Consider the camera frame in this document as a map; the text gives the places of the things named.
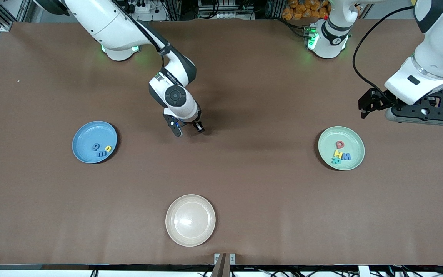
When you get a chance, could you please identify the green plate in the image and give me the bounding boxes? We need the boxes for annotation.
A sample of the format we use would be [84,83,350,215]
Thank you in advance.
[318,126,365,171]

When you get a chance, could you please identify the beige plate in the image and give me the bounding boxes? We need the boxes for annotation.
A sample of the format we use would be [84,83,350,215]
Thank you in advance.
[165,194,217,247]

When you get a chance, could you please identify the blue plate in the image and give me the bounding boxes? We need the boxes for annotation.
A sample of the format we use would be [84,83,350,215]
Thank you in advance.
[72,121,118,164]

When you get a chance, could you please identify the orange bagged items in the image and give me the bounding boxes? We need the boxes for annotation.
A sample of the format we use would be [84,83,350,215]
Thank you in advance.
[282,0,331,20]

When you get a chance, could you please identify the brown table cover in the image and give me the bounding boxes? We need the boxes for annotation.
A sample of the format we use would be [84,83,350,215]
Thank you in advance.
[0,18,443,266]

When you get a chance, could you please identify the black control box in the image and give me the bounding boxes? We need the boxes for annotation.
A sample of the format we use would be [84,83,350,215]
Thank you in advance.
[198,0,255,20]

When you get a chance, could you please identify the white power strip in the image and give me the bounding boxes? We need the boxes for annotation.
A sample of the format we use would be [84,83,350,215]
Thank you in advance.
[123,0,152,14]

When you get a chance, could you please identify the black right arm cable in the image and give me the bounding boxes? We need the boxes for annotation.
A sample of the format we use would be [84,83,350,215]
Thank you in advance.
[102,0,168,68]

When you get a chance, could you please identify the grey metal bracket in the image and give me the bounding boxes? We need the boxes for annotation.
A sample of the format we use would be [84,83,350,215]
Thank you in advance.
[211,253,236,277]

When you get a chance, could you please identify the black table edge rail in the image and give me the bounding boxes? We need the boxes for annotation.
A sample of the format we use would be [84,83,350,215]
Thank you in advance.
[0,264,443,277]

